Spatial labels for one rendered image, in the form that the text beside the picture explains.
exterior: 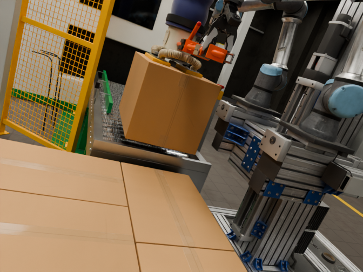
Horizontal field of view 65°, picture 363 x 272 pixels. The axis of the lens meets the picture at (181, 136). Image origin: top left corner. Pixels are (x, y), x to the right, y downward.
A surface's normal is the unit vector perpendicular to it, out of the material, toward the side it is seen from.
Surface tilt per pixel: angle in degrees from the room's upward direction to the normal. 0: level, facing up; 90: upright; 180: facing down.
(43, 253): 0
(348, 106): 98
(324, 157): 90
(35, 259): 0
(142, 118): 90
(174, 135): 90
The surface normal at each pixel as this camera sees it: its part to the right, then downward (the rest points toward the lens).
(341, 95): -0.29, 0.30
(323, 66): 0.28, 0.36
